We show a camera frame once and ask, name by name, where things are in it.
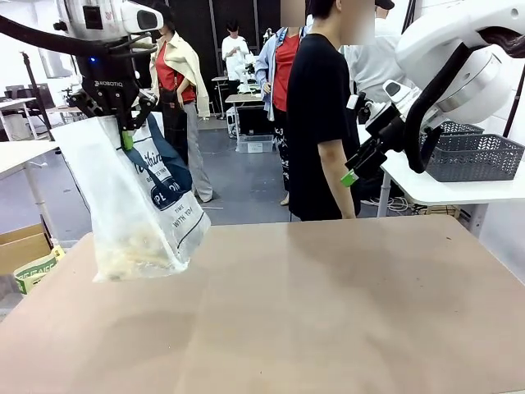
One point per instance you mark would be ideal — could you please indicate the small grey plastic basket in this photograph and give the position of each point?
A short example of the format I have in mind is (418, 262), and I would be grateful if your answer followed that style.
(463, 128)

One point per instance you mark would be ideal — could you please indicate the person's right hand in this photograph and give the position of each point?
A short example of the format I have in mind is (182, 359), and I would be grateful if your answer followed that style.
(350, 212)

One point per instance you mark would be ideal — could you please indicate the mannequin with beige jacket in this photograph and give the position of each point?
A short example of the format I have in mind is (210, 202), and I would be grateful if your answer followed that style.
(193, 135)

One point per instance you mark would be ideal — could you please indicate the beige food items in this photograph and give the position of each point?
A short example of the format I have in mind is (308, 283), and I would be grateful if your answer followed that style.
(135, 254)

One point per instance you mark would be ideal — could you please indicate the person white shirt black cap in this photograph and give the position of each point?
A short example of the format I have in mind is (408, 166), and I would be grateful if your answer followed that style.
(377, 65)

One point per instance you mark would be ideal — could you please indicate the background desk with monitors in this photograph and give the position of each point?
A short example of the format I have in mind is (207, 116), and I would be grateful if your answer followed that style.
(16, 94)

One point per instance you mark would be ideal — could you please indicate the white table with post leg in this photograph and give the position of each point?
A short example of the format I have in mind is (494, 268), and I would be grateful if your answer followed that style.
(20, 156)

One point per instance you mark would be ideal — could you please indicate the mannequin with blue shirt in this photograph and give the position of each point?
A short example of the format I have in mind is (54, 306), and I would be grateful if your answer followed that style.
(283, 65)

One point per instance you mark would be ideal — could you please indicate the black tripod stand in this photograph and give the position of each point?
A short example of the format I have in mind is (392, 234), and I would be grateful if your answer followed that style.
(37, 94)

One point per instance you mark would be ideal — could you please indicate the green printed white carton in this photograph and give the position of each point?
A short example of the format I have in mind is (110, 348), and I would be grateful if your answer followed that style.
(37, 271)

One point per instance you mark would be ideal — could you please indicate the person in black T-shirt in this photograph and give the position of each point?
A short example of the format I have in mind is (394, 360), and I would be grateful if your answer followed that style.
(316, 82)

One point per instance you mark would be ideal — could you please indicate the brown cardboard box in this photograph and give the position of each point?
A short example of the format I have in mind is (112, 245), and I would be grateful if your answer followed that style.
(20, 246)

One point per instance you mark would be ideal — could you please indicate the large grey plastic basket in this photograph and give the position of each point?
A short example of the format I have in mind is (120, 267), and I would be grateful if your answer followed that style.
(476, 160)

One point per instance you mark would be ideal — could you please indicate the background person white T-shirt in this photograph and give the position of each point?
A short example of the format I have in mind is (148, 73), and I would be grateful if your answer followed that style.
(236, 53)

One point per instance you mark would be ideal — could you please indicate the black slanted stand pole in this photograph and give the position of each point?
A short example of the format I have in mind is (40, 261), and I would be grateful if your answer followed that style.
(514, 106)

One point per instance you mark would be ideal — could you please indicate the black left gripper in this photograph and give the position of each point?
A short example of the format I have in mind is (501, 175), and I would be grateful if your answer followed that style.
(108, 86)

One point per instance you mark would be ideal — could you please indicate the black computer monitor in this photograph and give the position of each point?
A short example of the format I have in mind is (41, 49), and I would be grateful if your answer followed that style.
(252, 121)

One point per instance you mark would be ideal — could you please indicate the clear plastic storage box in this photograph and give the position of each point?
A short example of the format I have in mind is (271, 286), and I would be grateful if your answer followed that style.
(254, 143)

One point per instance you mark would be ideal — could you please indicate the white computer tower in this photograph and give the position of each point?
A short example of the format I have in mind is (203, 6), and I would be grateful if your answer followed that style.
(232, 123)

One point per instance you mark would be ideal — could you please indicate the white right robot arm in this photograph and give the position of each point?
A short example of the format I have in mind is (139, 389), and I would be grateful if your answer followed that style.
(471, 74)

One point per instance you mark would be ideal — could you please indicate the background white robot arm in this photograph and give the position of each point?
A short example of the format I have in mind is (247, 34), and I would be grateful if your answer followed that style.
(248, 65)

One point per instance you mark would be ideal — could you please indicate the person's right forearm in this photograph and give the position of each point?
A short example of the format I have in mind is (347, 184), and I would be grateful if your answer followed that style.
(334, 176)

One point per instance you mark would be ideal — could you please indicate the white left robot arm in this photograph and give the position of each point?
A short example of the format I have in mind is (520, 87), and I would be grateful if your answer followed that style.
(74, 16)

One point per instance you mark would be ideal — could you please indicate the white side table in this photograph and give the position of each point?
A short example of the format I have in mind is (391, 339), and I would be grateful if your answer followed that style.
(451, 191)

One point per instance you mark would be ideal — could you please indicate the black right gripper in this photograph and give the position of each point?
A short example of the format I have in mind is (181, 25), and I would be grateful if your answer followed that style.
(367, 158)

